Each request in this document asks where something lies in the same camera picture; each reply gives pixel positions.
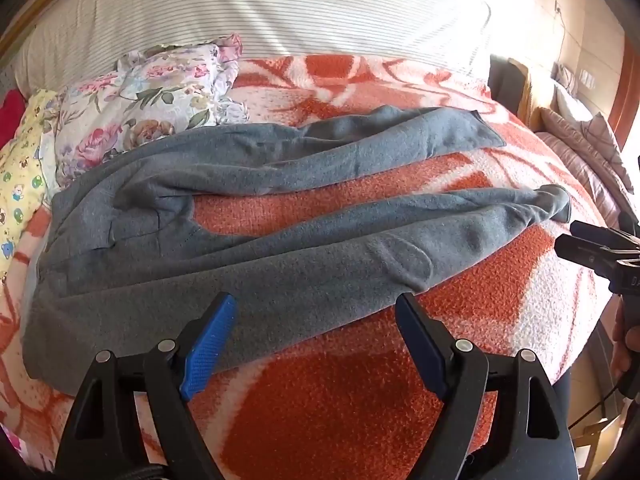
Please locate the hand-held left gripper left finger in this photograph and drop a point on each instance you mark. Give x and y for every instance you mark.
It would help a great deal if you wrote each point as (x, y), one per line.
(207, 350)

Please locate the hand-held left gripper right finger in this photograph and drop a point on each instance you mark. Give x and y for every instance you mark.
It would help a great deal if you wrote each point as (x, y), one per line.
(422, 355)

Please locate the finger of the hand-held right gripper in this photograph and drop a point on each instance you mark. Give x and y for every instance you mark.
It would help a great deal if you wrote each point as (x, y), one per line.
(582, 255)
(600, 236)

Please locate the grey pants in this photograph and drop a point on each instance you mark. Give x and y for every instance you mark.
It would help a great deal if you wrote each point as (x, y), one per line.
(300, 260)

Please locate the person's right hand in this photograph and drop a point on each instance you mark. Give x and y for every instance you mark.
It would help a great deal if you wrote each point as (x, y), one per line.
(627, 345)

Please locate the pink striped pillow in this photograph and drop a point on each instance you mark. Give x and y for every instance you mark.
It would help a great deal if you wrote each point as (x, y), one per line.
(575, 165)
(612, 147)

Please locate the orange and white blanket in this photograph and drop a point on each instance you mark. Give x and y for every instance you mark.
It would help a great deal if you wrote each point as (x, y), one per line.
(350, 410)

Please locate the white pillow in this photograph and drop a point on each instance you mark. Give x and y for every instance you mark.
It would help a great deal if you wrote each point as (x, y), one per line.
(572, 102)

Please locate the wooden stool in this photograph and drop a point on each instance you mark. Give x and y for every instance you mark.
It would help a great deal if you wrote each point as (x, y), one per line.
(597, 435)

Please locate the dark wooden chair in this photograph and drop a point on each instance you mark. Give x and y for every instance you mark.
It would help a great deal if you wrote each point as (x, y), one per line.
(507, 90)

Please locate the floral pillow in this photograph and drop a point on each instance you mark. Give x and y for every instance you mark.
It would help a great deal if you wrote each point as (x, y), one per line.
(135, 105)

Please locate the yellow cartoon print pillow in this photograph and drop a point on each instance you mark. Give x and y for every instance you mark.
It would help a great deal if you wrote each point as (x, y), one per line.
(20, 175)

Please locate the red pink pillow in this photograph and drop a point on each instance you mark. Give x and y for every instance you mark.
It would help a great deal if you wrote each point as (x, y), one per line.
(10, 115)

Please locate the white striped bedding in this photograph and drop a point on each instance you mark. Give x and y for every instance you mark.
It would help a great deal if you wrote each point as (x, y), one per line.
(250, 10)

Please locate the wooden door frame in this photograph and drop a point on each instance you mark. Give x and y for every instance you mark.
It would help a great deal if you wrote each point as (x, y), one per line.
(629, 90)

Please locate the wooden headboard frame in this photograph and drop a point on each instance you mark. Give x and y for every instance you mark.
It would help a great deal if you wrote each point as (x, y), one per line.
(30, 5)

